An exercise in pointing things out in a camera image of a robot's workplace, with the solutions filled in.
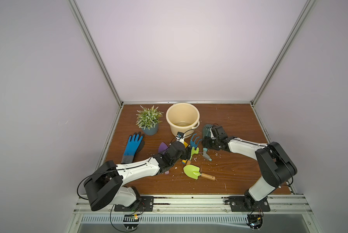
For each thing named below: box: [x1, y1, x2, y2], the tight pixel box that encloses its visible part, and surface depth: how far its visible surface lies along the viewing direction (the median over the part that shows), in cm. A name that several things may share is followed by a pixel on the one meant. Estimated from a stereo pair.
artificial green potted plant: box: [135, 105, 164, 136], surface depth 92 cm
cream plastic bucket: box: [165, 102, 201, 139], surface depth 95 cm
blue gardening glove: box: [121, 131, 145, 165], surface depth 96 cm
